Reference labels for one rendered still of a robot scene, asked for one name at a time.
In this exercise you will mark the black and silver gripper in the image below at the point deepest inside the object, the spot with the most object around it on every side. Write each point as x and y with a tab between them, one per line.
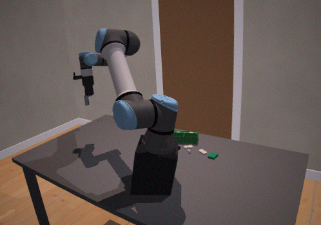
87	79

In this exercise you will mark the green three-compartment bin rack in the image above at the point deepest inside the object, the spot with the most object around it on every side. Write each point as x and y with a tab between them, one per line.
188	137

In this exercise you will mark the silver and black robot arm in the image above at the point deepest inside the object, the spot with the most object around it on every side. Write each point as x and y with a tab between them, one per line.
131	111

